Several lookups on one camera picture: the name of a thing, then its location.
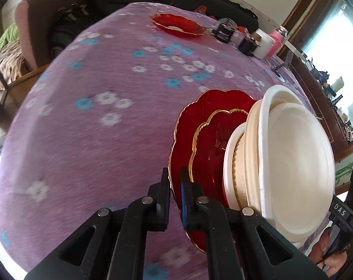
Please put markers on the black flashlight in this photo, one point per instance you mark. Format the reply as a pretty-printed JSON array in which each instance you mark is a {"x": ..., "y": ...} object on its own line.
[{"x": 338, "y": 99}]

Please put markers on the white disposable bowl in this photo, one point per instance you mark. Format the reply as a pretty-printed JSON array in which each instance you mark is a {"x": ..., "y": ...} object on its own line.
[
  {"x": 299, "y": 166},
  {"x": 229, "y": 157}
]

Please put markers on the green cloth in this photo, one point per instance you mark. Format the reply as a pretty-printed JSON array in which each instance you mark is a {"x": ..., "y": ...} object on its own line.
[{"x": 7, "y": 36}]

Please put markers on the white flat box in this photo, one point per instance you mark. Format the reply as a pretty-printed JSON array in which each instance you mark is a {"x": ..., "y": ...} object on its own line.
[{"x": 294, "y": 50}]

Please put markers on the pink sleeved steel bottle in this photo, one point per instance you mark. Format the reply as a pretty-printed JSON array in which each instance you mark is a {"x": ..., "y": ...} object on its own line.
[{"x": 278, "y": 39}]

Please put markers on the wooden side table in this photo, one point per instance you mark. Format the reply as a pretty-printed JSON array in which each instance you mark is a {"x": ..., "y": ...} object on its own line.
[{"x": 21, "y": 78}]

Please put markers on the brown capped jar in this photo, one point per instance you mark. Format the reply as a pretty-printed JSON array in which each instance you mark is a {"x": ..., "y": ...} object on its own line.
[{"x": 255, "y": 35}]

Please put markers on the white disposable plate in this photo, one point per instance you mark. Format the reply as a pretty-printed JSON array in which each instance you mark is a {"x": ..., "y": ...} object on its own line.
[{"x": 263, "y": 166}]

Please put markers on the white cup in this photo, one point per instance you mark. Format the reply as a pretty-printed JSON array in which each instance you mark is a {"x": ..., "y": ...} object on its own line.
[{"x": 336, "y": 84}]

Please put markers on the red crumpled bag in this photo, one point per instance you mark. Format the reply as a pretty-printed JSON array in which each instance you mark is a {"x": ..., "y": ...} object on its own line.
[{"x": 200, "y": 9}]

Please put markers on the brown wooden window frame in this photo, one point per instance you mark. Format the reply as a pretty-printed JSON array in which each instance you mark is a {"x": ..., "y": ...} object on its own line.
[{"x": 304, "y": 3}]

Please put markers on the brown patterned blanket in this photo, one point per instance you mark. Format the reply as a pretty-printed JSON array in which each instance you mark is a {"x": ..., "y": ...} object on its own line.
[{"x": 7, "y": 64}]

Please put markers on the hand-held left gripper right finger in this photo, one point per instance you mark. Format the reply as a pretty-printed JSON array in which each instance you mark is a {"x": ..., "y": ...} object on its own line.
[{"x": 184, "y": 207}]

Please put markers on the brownish pink chair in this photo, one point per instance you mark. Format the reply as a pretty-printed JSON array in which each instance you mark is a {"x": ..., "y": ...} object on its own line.
[{"x": 30, "y": 35}]

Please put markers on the dark assorted clutter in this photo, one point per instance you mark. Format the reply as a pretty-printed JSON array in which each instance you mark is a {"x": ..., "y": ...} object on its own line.
[{"x": 322, "y": 75}]

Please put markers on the large red scalloped plate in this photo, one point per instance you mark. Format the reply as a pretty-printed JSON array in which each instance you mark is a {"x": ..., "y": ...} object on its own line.
[{"x": 188, "y": 128}]

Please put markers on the beige disposable plate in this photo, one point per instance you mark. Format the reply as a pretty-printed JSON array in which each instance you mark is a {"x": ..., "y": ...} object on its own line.
[{"x": 252, "y": 151}]

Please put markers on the purple floral tablecloth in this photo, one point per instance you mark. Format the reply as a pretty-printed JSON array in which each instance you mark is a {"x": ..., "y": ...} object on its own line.
[{"x": 91, "y": 151}]

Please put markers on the white plastic jar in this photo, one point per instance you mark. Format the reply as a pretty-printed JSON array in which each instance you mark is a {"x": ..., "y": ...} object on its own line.
[{"x": 265, "y": 46}]

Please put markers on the small red glass dish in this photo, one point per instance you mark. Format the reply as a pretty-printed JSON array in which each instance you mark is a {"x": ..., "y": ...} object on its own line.
[{"x": 164, "y": 20}]

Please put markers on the black round jar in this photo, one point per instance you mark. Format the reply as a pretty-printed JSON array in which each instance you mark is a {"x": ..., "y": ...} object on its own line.
[{"x": 246, "y": 46}]

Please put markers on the green bamboo wall sticker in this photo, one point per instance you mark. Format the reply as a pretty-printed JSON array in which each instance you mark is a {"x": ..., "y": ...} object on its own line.
[{"x": 344, "y": 172}]

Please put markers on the black labelled jar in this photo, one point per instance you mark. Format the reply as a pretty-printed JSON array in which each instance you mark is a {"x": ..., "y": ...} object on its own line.
[{"x": 223, "y": 33}]

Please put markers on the person's right hand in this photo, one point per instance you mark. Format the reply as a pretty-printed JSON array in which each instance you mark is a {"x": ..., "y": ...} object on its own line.
[{"x": 317, "y": 253}]

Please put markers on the black phone stand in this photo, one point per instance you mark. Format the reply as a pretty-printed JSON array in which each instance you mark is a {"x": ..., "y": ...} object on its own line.
[{"x": 288, "y": 58}]

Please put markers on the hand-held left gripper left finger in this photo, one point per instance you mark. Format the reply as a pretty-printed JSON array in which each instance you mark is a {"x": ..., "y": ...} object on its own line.
[{"x": 164, "y": 207}]

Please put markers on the black bag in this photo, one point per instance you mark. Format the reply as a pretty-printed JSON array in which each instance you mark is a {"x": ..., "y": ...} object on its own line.
[{"x": 65, "y": 39}]

